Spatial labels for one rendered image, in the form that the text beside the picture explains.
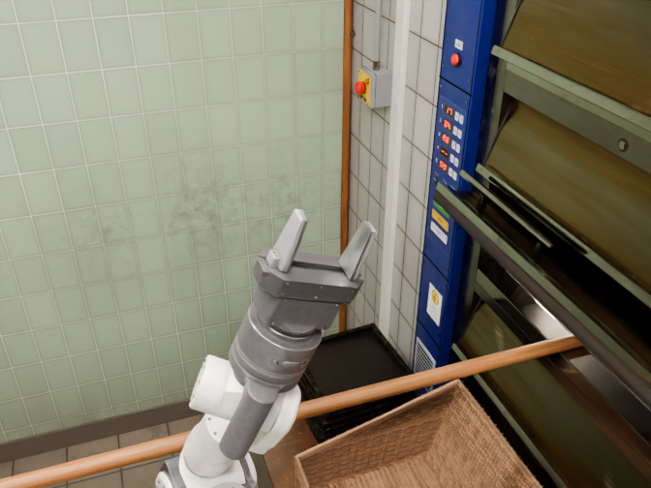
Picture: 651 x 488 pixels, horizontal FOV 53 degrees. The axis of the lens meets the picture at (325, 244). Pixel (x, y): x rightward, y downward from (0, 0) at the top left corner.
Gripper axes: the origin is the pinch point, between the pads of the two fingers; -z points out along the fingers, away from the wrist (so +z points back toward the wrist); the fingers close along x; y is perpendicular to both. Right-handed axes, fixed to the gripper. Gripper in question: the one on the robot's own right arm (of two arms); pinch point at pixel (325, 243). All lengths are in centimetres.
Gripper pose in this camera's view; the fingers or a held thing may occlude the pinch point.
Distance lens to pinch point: 66.7
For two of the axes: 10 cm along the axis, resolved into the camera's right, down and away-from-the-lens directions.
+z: -4.0, 7.9, 4.6
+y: -3.5, -5.9, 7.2
